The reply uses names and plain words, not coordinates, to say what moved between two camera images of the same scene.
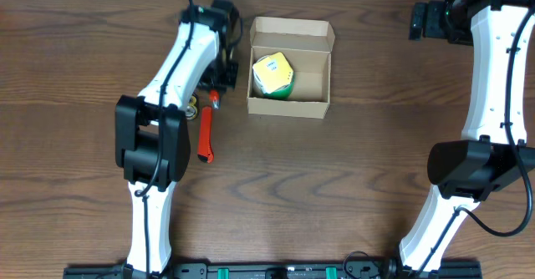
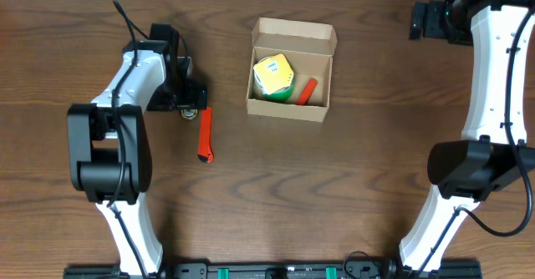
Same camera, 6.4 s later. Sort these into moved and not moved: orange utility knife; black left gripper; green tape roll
Moved: black left gripper
Not moved: green tape roll; orange utility knife
